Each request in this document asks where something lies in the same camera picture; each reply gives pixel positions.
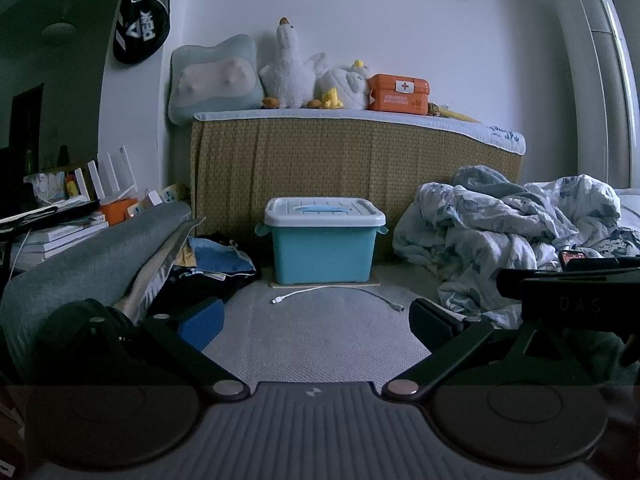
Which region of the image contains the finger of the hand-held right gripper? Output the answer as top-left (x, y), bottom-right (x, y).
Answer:
top-left (496, 258), bottom-right (623, 306)

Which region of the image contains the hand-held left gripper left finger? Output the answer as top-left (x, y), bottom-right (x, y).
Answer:
top-left (37, 297), bottom-right (251, 403)

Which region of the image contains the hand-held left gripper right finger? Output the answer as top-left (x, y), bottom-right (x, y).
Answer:
top-left (382, 298), bottom-right (596, 403)

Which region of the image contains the teal plastic storage box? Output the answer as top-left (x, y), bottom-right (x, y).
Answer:
top-left (255, 220), bottom-right (390, 285)

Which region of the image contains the white plastic box lid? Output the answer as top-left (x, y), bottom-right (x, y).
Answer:
top-left (264, 197), bottom-right (387, 231)

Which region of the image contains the phone with red screen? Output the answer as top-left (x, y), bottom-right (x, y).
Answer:
top-left (557, 249), bottom-right (603, 268)

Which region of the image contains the black clothing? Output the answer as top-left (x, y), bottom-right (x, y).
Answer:
top-left (145, 232), bottom-right (261, 321)

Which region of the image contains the blue cloth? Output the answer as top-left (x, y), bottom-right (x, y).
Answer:
top-left (187, 237), bottom-right (257, 277)

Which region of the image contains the silver grey folded mat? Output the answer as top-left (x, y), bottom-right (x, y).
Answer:
top-left (117, 216), bottom-right (207, 313)

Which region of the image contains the floral grey quilt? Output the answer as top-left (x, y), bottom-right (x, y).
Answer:
top-left (392, 165), bottom-right (640, 331)

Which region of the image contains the grey rolled blanket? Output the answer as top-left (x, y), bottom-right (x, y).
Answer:
top-left (0, 200), bottom-right (193, 376)

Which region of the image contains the stack of books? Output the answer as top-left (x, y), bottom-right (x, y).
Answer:
top-left (10, 212), bottom-right (111, 268)

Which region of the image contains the white router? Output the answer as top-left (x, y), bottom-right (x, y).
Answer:
top-left (74, 145), bottom-right (138, 206)

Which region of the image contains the black laptop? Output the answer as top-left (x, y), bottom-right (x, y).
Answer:
top-left (0, 201), bottom-right (101, 233)

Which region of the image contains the white standing air conditioner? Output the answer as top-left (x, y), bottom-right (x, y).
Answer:
top-left (550, 0), bottom-right (640, 196)

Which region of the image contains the woven straw headboard mat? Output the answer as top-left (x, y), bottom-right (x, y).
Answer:
top-left (190, 117), bottom-right (523, 266)

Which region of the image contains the orange first aid kit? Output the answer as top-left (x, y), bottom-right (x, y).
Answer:
top-left (367, 74), bottom-right (432, 113)

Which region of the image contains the light green cushion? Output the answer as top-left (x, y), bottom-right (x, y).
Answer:
top-left (167, 34), bottom-right (266, 126)

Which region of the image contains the white duck plush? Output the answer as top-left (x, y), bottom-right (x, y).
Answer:
top-left (315, 59), bottom-right (373, 111)

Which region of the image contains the white goose plush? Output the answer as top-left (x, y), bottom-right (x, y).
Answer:
top-left (258, 16), bottom-right (331, 110)

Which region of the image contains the black racket bag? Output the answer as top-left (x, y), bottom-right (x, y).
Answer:
top-left (112, 0), bottom-right (171, 66)

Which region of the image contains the round ceiling lamp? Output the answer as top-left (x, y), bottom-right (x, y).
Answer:
top-left (41, 21), bottom-right (77, 43)

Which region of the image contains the white charging cable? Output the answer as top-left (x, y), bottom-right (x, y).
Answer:
top-left (271, 284), bottom-right (405, 312)

